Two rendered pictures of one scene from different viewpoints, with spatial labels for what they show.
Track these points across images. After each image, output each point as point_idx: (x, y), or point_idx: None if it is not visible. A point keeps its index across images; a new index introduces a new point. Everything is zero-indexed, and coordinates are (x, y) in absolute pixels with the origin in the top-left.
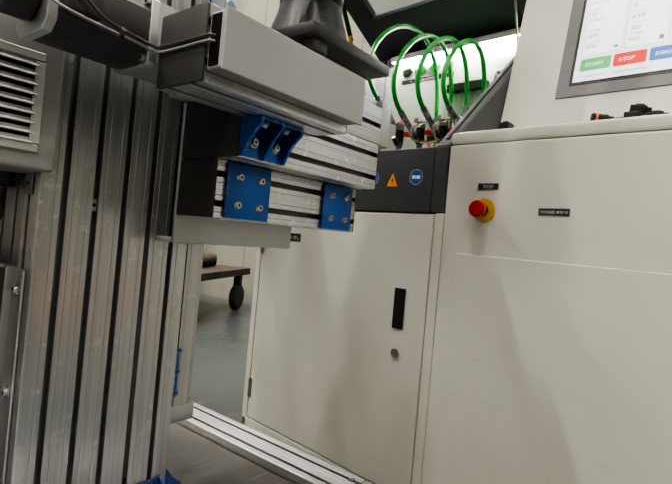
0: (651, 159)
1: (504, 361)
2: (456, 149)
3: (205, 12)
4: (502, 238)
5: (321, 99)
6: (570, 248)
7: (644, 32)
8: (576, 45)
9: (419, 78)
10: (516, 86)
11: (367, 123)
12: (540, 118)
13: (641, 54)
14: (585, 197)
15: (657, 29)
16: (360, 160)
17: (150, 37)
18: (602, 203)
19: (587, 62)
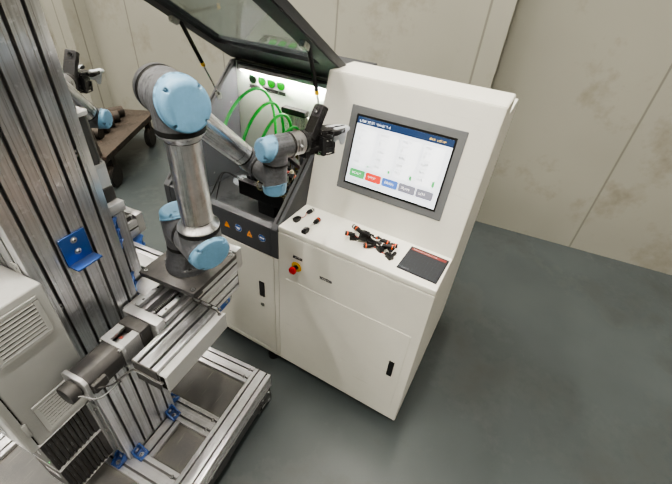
0: (361, 277)
1: (308, 321)
2: (281, 235)
3: (155, 374)
4: (305, 280)
5: (208, 345)
6: (331, 294)
7: (381, 165)
8: (349, 155)
9: None
10: (317, 166)
11: (229, 271)
12: (329, 194)
13: (378, 179)
14: (337, 279)
15: (387, 167)
16: (229, 287)
17: (126, 360)
18: (343, 284)
19: (353, 170)
